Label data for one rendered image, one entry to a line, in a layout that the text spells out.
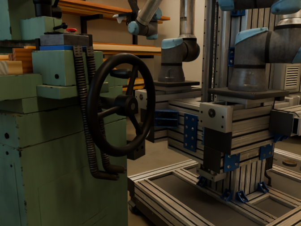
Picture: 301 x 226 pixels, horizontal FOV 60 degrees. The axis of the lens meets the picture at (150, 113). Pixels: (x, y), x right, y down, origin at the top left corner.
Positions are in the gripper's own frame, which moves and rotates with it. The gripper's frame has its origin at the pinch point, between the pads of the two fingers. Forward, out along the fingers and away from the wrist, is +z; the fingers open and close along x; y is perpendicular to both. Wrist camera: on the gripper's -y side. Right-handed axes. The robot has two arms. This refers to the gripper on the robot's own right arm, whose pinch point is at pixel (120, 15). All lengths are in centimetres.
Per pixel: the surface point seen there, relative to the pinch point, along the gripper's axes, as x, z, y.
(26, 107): -106, -77, 28
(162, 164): 26, -3, 129
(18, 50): -102, -70, 14
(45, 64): -99, -79, 18
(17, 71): -106, -76, 19
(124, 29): 168, 180, 6
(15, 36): -94, -51, 10
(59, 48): -97, -83, 14
